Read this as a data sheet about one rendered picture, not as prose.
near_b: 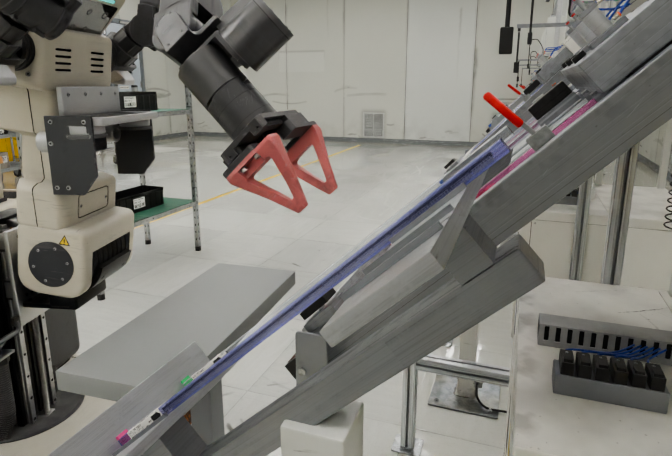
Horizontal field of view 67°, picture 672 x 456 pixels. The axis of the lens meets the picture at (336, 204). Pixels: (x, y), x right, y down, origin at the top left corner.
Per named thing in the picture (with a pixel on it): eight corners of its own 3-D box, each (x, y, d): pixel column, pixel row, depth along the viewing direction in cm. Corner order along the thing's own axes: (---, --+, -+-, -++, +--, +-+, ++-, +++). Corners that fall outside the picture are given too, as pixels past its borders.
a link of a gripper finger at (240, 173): (341, 179, 54) (284, 114, 55) (318, 191, 48) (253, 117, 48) (299, 218, 57) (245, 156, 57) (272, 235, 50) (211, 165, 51)
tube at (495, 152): (123, 448, 55) (117, 440, 55) (132, 440, 57) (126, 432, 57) (510, 151, 35) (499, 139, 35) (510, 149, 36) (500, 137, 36)
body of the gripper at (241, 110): (307, 121, 60) (266, 74, 60) (269, 127, 50) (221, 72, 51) (272, 157, 62) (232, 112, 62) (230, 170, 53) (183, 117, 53)
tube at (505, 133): (187, 390, 66) (181, 384, 66) (193, 385, 67) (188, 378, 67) (514, 135, 46) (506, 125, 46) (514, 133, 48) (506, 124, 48)
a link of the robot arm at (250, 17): (202, 68, 66) (151, 27, 59) (265, 4, 64) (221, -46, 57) (237, 123, 59) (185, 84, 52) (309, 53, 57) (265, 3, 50)
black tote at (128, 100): (85, 114, 265) (82, 92, 263) (60, 114, 271) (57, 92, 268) (158, 109, 317) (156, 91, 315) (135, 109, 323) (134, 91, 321)
